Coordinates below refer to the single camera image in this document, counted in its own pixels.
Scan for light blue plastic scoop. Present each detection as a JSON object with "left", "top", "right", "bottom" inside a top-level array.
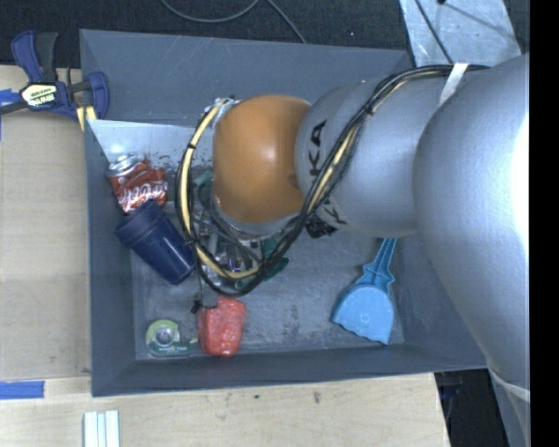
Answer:
[{"left": 330, "top": 237, "right": 399, "bottom": 346}]

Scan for pale wood board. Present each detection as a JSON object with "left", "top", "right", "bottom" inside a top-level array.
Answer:
[{"left": 0, "top": 109, "right": 93, "bottom": 382}]

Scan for crushed red soda can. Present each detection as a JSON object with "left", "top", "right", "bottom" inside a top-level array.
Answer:
[{"left": 105, "top": 153, "right": 170, "bottom": 216}]

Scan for dark blue plastic cup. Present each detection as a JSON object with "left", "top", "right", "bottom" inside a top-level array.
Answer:
[{"left": 113, "top": 199, "right": 198, "bottom": 286}]

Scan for grey metal bin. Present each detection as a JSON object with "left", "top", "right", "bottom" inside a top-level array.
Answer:
[{"left": 78, "top": 29, "right": 491, "bottom": 398}]

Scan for green tape roll dispenser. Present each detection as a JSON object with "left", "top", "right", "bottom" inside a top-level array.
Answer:
[{"left": 144, "top": 318, "right": 199, "bottom": 359}]

